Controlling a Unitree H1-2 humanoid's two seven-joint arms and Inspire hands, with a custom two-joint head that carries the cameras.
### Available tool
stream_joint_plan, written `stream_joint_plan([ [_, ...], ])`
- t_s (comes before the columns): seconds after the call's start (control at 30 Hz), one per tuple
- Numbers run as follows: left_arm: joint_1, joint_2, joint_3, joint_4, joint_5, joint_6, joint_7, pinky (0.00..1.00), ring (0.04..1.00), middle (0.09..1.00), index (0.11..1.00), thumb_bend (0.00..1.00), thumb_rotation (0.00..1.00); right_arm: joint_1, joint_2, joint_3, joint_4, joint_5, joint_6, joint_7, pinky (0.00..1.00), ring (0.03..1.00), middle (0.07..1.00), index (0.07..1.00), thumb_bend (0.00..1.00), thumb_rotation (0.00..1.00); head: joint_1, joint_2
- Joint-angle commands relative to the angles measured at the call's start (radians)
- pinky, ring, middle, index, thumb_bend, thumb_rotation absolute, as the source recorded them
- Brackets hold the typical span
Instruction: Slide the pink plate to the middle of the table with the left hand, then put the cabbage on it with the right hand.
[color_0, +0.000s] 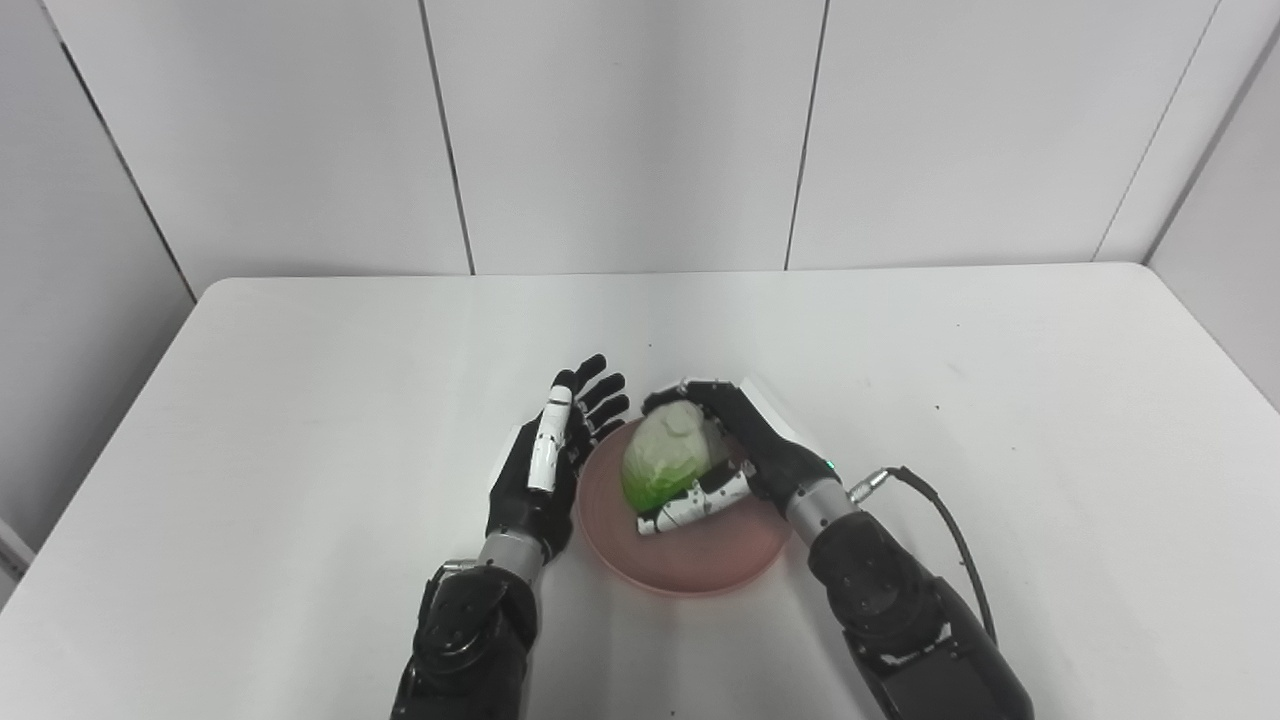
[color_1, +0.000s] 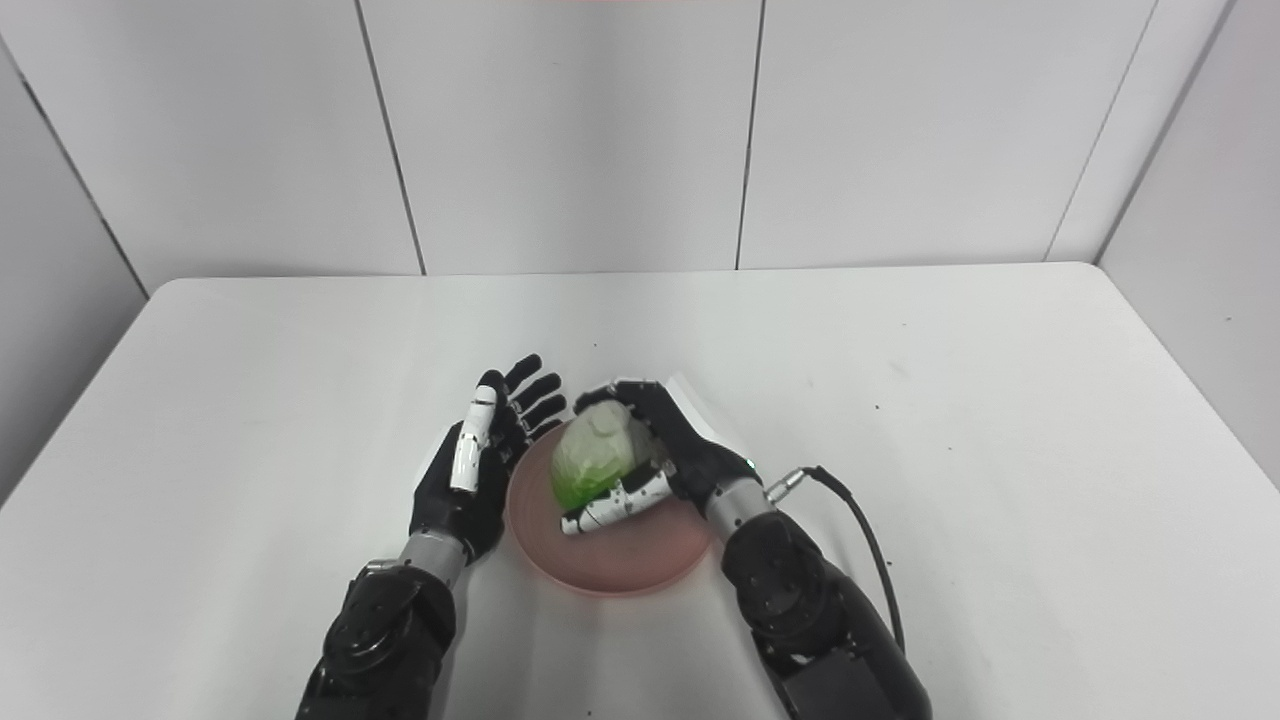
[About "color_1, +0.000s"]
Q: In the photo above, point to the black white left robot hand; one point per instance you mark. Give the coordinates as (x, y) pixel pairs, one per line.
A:
(455, 515)

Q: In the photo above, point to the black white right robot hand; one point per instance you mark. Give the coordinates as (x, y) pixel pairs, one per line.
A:
(695, 455)

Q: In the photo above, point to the green white toy cabbage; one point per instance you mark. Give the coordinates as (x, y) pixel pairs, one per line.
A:
(595, 455)

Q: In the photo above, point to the pink round plate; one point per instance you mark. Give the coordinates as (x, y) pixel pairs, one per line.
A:
(620, 560)

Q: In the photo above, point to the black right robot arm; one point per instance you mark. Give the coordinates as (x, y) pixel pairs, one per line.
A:
(810, 620)

